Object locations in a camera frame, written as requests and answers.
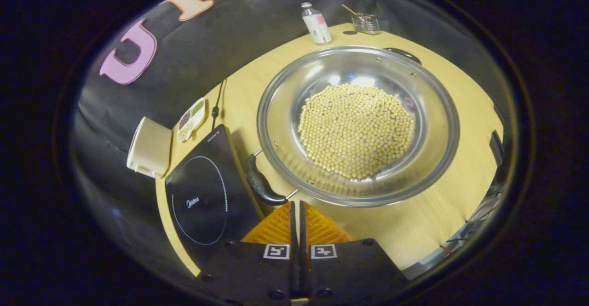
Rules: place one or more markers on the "dark object at table edge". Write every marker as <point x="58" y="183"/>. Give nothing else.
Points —
<point x="496" y="148"/>

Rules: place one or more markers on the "wooden stick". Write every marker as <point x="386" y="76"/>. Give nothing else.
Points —
<point x="350" y="10"/>

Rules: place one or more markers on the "clear bottle with pink label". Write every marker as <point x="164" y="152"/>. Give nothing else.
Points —
<point x="317" y="25"/>

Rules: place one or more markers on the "black induction cooktop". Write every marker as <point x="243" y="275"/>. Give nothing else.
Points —
<point x="202" y="186"/>

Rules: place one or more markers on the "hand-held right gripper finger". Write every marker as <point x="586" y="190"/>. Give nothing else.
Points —
<point x="302" y="232"/>
<point x="292" y="232"/>

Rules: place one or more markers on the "white boxy kitchen appliance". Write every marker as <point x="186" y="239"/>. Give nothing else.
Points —
<point x="149" y="147"/>

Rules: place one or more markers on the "pile of yellow soybeans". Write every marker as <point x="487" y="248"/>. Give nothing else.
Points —
<point x="356" y="131"/>

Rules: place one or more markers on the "stainless steel pot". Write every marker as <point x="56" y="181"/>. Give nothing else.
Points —
<point x="285" y="112"/>

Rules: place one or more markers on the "white sectioned grain dish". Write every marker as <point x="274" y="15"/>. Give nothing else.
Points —
<point x="191" y="119"/>

